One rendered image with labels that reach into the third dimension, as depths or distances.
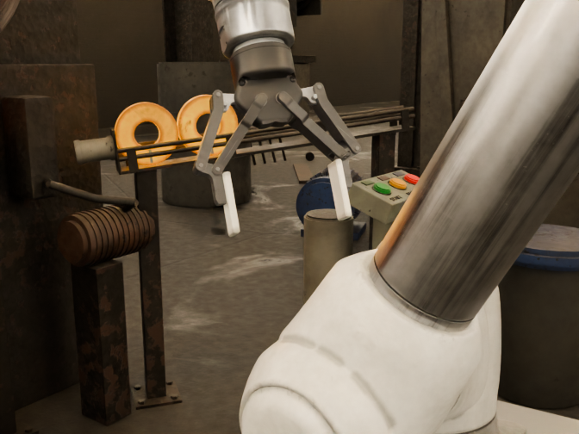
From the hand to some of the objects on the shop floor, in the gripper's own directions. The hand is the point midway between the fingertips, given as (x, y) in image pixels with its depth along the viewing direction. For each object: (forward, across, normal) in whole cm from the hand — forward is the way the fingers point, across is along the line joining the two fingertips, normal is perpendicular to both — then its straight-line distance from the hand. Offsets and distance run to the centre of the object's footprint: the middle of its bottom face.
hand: (289, 217), depth 78 cm
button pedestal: (+43, -44, -87) cm, 107 cm away
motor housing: (+28, +19, -113) cm, 118 cm away
